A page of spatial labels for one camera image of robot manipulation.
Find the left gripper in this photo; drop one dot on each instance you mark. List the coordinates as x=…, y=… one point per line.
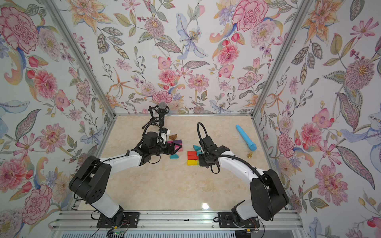
x=171, y=149

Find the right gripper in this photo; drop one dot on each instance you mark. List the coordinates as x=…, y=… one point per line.
x=202, y=161

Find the teal triangle block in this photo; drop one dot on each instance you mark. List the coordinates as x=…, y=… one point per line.
x=197, y=148

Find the yellow block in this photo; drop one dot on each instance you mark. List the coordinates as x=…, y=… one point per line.
x=192, y=162

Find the brown triangle block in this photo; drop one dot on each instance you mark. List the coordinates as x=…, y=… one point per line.
x=173, y=137

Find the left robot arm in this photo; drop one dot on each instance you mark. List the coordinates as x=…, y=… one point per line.
x=90, y=181

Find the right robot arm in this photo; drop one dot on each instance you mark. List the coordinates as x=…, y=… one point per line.
x=268, y=195

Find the black microphone on tripod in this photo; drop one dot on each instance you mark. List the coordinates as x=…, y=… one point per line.
x=157, y=119

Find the light blue cylinder toy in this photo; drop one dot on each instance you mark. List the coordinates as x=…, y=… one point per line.
x=251, y=145

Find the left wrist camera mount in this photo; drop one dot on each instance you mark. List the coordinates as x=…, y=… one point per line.
x=164, y=133

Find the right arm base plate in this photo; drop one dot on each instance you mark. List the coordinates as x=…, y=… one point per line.
x=230, y=220

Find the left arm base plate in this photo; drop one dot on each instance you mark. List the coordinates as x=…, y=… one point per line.
x=126, y=220

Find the aluminium front rail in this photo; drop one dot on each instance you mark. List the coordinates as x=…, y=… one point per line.
x=199, y=220

